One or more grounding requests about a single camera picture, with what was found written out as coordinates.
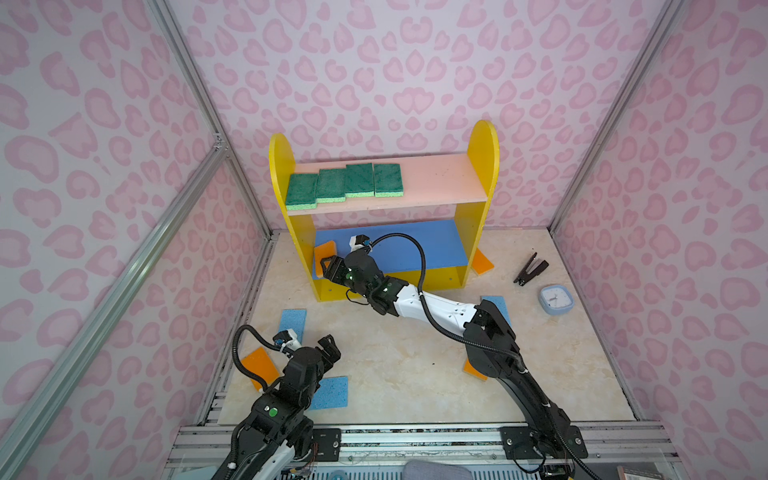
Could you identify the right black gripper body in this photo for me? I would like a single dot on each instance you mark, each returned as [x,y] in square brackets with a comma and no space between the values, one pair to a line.
[345,275]

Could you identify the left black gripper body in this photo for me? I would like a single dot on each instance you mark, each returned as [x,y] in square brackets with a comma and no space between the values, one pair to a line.
[324,364]

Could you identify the orange sponge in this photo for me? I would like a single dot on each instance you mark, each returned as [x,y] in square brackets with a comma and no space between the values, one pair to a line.
[481,264]
[321,252]
[470,370]
[260,363]

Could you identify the green sponge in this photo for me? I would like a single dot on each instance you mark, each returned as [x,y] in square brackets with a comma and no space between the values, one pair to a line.
[359,180]
[388,182]
[330,187]
[302,192]

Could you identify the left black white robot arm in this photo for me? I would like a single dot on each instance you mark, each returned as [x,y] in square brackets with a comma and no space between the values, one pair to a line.
[277,431]

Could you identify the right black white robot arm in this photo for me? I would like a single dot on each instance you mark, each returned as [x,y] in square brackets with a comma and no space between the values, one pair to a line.
[489,341]

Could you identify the yellow shelf with coloured boards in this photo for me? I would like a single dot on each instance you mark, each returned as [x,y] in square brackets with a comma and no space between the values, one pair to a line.
[465,181]

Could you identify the orange sponge beside shelf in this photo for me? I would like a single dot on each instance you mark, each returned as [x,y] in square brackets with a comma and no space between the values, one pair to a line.
[481,264]

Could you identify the blue sponge front left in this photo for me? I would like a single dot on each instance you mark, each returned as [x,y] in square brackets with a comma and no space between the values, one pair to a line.
[332,394]

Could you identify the blue sponge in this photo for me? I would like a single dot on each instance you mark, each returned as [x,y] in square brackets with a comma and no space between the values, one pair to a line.
[295,320]
[332,394]
[500,303]

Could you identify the blue sponge far left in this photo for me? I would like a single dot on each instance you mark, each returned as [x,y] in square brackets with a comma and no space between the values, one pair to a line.
[295,320]

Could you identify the blue sponge right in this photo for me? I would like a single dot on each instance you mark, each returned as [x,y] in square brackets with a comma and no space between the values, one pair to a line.
[500,303]

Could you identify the black clip tool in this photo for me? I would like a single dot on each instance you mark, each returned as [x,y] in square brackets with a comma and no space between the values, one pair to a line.
[533,268]

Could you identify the small blue white clock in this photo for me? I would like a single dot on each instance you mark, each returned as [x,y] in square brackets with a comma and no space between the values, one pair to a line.
[556,300]

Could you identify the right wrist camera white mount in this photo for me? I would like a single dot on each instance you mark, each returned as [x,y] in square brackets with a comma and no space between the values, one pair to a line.
[360,242]

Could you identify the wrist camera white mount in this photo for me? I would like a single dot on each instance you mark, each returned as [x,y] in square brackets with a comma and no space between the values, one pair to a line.
[287,341]
[360,242]

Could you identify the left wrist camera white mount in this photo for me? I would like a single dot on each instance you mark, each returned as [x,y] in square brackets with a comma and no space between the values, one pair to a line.
[287,341]

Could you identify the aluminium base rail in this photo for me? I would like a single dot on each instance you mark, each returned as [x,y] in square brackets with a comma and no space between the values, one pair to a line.
[487,450]

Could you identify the left aluminium frame beam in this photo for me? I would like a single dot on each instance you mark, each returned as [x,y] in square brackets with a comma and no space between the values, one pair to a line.
[39,413]

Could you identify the right aluminium frame post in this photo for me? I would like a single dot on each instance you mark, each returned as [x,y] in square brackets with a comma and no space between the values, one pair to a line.
[664,26]

